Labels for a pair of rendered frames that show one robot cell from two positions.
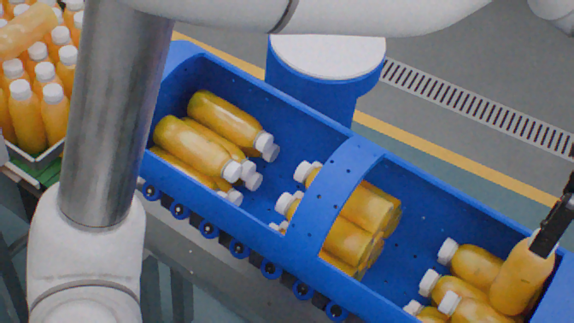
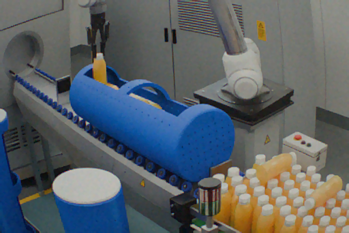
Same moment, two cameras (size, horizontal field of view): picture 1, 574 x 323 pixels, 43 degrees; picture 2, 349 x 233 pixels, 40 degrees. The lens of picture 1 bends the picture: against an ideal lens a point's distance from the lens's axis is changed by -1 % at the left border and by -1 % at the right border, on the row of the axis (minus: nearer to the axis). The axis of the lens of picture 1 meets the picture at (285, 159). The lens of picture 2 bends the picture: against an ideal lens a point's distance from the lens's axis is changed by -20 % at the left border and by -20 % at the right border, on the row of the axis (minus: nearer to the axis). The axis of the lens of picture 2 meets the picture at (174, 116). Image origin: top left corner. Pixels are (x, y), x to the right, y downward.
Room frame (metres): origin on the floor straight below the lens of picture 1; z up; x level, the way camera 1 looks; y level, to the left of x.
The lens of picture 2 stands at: (2.79, 1.03, 1.99)
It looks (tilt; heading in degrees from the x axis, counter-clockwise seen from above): 22 degrees down; 206
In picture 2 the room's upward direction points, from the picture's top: 3 degrees counter-clockwise
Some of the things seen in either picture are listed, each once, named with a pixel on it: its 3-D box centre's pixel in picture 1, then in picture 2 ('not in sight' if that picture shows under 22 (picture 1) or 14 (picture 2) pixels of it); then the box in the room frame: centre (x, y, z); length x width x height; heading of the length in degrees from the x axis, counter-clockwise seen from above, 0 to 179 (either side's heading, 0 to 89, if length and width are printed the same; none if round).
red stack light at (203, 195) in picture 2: not in sight; (209, 191); (1.55, 0.51, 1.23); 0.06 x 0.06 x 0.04
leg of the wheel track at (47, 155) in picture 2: not in sight; (47, 154); (0.03, -1.41, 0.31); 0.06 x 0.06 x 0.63; 62
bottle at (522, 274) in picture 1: (523, 273); (99, 73); (0.65, -0.40, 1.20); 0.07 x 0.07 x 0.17
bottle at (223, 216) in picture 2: not in sight; (221, 208); (1.26, 0.43, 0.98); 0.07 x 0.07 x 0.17
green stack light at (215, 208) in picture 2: not in sight; (209, 204); (1.55, 0.51, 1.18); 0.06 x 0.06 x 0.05
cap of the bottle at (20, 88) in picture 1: (20, 88); not in sight; (1.02, 0.56, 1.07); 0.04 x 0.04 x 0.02
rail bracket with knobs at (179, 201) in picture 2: not in sight; (185, 209); (1.25, 0.29, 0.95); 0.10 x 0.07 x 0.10; 152
